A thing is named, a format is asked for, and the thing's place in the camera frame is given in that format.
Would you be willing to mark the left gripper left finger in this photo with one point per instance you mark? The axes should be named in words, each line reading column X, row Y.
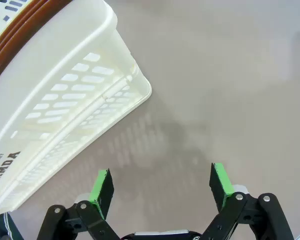
column 102, row 192

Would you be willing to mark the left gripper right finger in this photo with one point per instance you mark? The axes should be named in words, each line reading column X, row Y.
column 221, row 190

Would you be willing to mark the dark fabric item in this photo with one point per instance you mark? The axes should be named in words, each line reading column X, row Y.
column 2, row 228

